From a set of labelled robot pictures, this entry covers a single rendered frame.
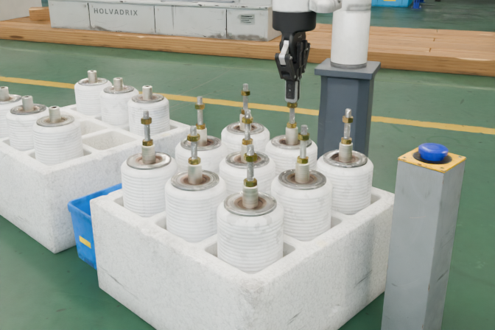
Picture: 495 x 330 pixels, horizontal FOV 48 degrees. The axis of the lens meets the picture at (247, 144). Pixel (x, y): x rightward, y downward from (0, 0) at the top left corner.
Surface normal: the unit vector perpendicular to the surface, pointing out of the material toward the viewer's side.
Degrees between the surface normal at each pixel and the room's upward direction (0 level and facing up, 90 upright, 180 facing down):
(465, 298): 0
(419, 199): 90
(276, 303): 90
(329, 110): 90
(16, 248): 0
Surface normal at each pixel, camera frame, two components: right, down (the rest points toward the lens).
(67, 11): -0.36, 0.33
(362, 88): 0.41, 0.32
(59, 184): 0.72, 0.24
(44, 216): -0.68, 0.25
